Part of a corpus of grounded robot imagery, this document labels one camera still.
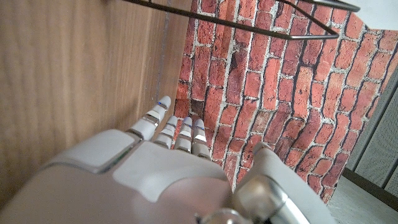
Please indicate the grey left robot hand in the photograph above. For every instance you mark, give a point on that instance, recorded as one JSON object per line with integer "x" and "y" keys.
{"x": 140, "y": 180}

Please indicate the white paper file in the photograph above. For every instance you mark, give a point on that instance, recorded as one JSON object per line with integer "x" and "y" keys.
{"x": 379, "y": 14}

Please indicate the red brick printed backdrop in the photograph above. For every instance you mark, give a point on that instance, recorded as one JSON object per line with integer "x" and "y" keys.
{"x": 280, "y": 93}

